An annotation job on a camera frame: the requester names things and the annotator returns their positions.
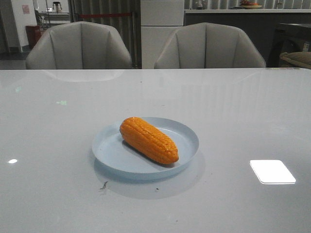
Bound white cabinet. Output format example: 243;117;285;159
140;0;184;69

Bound orange toy corn cob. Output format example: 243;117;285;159
120;117;179;165

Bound light blue round plate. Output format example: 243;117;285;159
92;117;199;181

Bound grey upholstered chair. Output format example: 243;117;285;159
26;21;132;69
154;22;266;69

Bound red bin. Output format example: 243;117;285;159
25;25;41;49

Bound fruit bowl on counter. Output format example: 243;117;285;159
240;0;262;9

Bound grey upholstered chair right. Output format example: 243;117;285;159
154;22;266;69

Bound olive cushioned seat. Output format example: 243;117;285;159
279;52;311;69

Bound grey upholstered chair left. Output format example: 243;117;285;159
26;21;132;69

